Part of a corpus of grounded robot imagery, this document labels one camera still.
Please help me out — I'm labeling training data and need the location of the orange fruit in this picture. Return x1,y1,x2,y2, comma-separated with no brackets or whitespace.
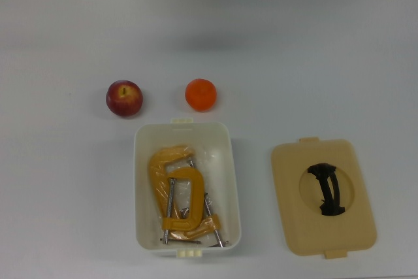
184,78,218,112

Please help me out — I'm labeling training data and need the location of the red apple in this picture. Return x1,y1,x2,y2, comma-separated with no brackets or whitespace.
104,79,144,118

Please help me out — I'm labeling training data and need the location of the white plastic container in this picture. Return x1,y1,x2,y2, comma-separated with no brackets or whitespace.
132,117,242,258

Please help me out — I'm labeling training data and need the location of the beige container lid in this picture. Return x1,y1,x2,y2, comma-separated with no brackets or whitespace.
270,137,378,259

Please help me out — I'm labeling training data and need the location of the small yellow C-clamp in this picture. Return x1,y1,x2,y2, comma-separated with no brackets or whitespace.
159,166,206,246

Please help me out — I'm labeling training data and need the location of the large yellow C-clamp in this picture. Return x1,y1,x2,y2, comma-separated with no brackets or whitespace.
148,144,231,248

